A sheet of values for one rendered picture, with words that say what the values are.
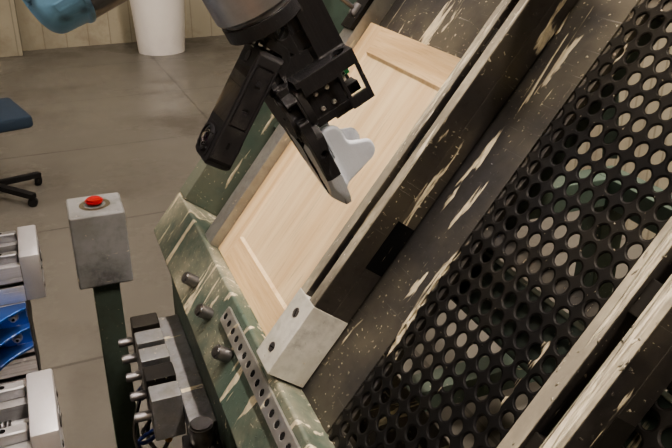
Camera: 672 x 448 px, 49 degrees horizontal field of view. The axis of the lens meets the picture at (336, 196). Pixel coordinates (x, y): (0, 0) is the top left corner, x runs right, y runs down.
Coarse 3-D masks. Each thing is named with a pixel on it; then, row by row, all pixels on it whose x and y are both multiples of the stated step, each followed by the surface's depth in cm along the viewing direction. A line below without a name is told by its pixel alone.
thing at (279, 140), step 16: (384, 0) 148; (368, 16) 148; (384, 16) 149; (352, 32) 148; (352, 48) 149; (272, 144) 153; (256, 160) 155; (272, 160) 152; (256, 176) 152; (240, 192) 154; (224, 208) 156; (240, 208) 153; (224, 224) 153; (208, 240) 155
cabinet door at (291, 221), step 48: (384, 48) 139; (432, 48) 126; (384, 96) 132; (432, 96) 120; (288, 144) 152; (384, 144) 125; (288, 192) 143; (240, 240) 148; (288, 240) 134; (240, 288) 139; (288, 288) 127
